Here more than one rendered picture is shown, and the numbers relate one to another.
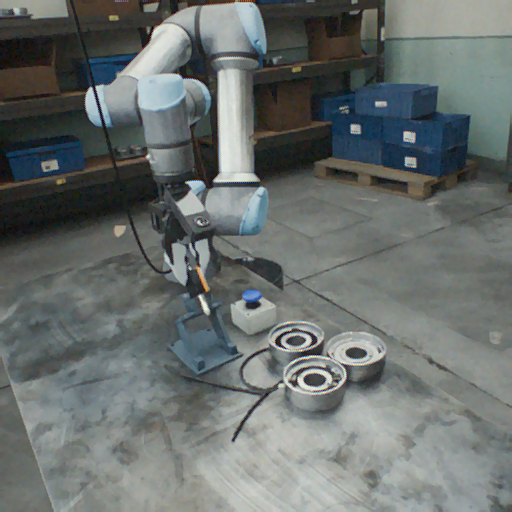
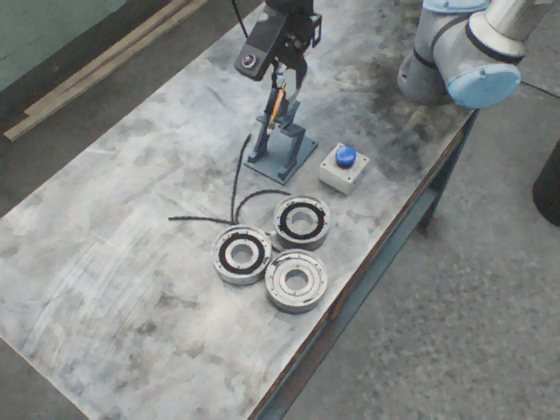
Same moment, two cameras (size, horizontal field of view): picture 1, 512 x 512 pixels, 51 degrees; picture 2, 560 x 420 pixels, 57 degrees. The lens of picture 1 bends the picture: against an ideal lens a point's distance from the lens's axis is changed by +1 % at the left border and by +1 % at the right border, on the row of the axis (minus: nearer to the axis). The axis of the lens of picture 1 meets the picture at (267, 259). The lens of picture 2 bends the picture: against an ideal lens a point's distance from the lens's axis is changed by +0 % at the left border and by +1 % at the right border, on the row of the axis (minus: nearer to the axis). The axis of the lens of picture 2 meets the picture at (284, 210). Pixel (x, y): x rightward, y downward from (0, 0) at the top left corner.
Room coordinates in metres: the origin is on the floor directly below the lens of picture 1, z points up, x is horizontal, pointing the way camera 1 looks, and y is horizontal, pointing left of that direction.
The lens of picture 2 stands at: (0.66, -0.48, 1.62)
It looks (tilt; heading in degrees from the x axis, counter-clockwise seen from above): 57 degrees down; 68
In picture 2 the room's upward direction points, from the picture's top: 1 degrees counter-clockwise
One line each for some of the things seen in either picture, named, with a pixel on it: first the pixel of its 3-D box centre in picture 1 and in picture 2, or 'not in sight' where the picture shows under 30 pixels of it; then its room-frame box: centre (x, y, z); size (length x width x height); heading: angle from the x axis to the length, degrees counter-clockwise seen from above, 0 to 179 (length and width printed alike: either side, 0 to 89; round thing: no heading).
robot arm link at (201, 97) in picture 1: (176, 103); not in sight; (1.02, 0.14, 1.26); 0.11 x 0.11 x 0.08; 77
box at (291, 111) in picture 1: (281, 103); not in sight; (5.19, -0.25, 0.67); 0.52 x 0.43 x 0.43; 121
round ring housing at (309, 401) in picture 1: (314, 383); (242, 255); (0.74, -0.06, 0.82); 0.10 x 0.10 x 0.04
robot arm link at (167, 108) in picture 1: (165, 110); not in sight; (0.92, 0.15, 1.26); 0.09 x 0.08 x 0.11; 167
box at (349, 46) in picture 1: (333, 37); not in sight; (5.50, -0.79, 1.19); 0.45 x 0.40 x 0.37; 116
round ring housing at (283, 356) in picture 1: (296, 344); (302, 223); (0.87, -0.04, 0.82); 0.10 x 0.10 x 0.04
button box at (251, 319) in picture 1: (252, 312); (345, 167); (1.00, 0.04, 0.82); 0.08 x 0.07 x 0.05; 31
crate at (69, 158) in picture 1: (44, 157); not in sight; (4.08, 1.61, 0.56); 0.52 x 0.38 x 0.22; 118
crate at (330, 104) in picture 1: (334, 105); not in sight; (5.52, -0.79, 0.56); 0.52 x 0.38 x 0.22; 118
